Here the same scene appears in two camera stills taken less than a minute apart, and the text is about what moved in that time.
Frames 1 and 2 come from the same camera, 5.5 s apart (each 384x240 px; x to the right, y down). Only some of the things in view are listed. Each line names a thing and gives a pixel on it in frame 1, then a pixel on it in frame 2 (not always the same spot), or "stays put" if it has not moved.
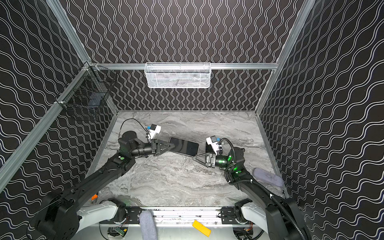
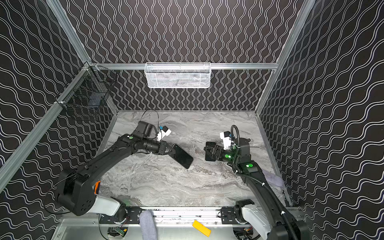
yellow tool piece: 201,228 stays put
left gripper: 154,148 stays put
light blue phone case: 209,148 stays put
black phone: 184,147 -> 181,156
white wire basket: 177,75 stays put
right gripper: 212,160 -> 216,153
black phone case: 184,146 -> 181,156
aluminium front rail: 178,215 stays put
